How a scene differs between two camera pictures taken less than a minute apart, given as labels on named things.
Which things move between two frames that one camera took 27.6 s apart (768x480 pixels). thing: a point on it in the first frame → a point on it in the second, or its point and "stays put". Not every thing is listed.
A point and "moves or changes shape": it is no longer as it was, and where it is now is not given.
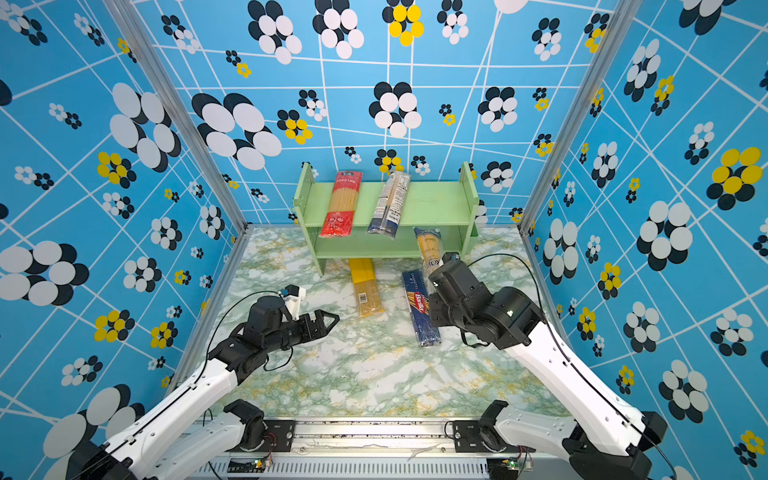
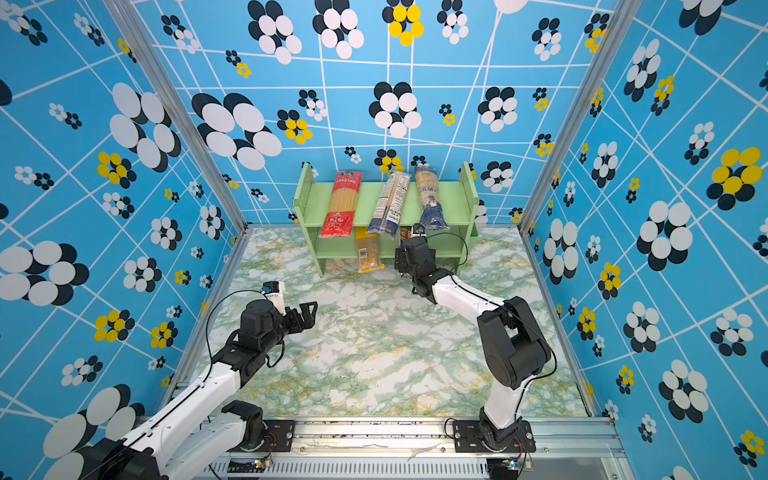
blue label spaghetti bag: (389, 204) stays put
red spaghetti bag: (343, 204) stays put
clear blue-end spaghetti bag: (429, 244) moves or changes shape
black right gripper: (437, 303) → (402, 260)
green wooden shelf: (451, 207) stays put
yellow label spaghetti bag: (363, 279) → (368, 252)
